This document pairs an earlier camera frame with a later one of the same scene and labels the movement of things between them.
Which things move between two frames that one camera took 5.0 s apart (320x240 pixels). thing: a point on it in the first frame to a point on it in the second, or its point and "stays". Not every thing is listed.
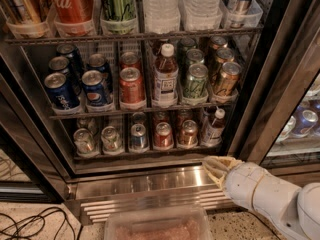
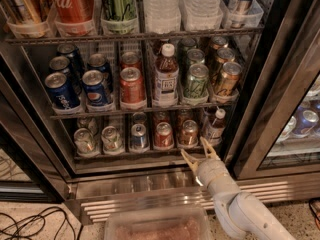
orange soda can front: x=188 y=134 stays
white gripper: x=240 y=184 to x=212 y=171
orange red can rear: x=130 y=60 stays
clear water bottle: x=161 y=8 stays
